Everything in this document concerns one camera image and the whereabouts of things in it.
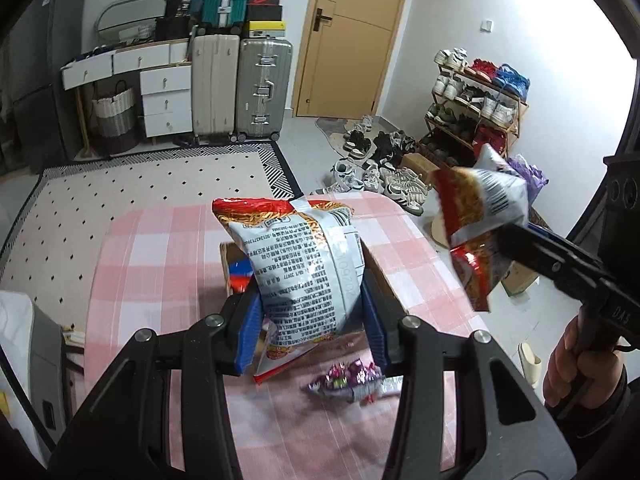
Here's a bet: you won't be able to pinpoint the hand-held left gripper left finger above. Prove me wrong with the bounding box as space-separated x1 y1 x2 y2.
47 292 264 480

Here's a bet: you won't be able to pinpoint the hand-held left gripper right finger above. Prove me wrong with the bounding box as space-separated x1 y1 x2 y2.
361 270 579 480

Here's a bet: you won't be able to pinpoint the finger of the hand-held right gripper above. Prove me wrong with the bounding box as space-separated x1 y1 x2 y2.
496 222 609 307
520 223 619 282

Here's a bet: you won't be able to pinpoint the large noodle snack bag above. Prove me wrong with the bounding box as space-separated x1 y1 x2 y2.
212 196 369 386

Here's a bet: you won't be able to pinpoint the person's right forearm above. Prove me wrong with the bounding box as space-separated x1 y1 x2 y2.
550 365 640 480

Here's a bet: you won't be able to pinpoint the person's right hand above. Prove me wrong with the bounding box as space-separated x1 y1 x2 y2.
542 317 628 409

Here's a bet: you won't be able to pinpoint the open tan cardboard box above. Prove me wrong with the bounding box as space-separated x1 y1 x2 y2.
502 260 541 297

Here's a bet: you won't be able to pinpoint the purple snack packet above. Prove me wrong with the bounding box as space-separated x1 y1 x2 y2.
300 357 404 406

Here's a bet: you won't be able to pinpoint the red blue snack packet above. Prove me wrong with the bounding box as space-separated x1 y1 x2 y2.
227 260 254 294

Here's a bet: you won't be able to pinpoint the purple plastic bag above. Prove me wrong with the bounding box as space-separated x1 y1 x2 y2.
507 154 549 206

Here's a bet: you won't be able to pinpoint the beige round board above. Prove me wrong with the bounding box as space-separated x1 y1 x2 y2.
427 210 454 249

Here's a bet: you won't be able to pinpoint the beige slipper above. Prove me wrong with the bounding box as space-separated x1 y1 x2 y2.
517 342 544 389

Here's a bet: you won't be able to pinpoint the pink checkered tablecloth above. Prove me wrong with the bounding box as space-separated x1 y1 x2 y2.
85 192 579 480

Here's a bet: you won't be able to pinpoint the small brown cardboard box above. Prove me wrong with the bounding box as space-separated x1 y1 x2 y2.
400 152 454 181

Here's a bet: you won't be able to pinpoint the wooden shoe rack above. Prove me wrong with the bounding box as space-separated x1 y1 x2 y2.
424 49 531 172

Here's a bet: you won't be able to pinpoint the cluster of sneakers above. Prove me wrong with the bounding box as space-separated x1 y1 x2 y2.
310 115 434 219

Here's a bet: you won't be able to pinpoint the cream dotted rug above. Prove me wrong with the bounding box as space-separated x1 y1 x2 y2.
0 140 302 292

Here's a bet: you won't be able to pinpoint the grey beige doormat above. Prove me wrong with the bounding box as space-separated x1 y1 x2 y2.
315 116 362 154

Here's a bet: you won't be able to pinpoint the rows of assorted shoes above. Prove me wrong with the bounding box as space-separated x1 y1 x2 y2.
430 48 531 161

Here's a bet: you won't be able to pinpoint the white drawer dresser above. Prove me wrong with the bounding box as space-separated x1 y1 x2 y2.
61 40 194 139

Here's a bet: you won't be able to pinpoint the silver suitcase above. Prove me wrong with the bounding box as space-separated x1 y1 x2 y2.
235 38 295 143

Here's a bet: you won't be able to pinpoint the beige suitcase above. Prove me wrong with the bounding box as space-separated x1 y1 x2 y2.
191 34 241 143

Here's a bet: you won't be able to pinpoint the grey white laundry basket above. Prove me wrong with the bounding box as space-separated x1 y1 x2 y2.
91 80 139 157

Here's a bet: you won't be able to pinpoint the tan wooden door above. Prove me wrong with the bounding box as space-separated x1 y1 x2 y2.
291 0 416 120

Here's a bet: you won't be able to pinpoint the yellow black box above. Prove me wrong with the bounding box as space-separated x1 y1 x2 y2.
248 21 287 40

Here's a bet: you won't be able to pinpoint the black storage box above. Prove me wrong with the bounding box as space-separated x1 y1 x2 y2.
155 16 194 41

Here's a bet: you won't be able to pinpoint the plain black shoe box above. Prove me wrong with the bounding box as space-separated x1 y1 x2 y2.
247 6 284 23

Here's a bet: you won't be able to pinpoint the grey arched mirror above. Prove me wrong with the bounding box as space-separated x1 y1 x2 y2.
95 0 169 44

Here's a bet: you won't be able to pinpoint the dark grey refrigerator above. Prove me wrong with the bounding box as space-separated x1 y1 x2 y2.
0 0 87 177

